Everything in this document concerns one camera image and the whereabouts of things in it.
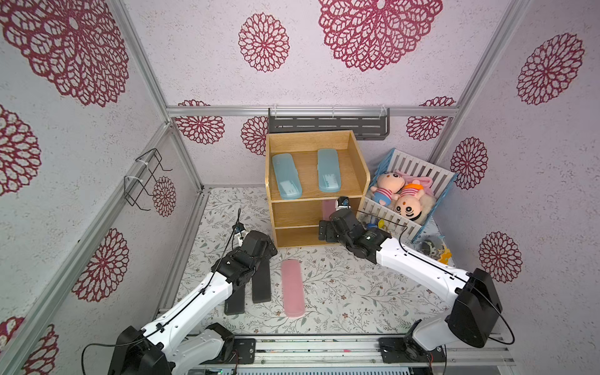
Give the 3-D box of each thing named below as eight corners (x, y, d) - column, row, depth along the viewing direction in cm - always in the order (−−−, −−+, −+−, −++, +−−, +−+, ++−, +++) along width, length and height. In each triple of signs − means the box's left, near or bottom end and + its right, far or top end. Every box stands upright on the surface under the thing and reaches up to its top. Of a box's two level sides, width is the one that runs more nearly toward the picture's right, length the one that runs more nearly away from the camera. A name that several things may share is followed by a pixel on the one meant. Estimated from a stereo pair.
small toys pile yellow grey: (418, 254, 98) (424, 247, 93) (420, 245, 100) (426, 238, 96) (445, 265, 94) (452, 258, 90) (446, 256, 97) (453, 249, 92)
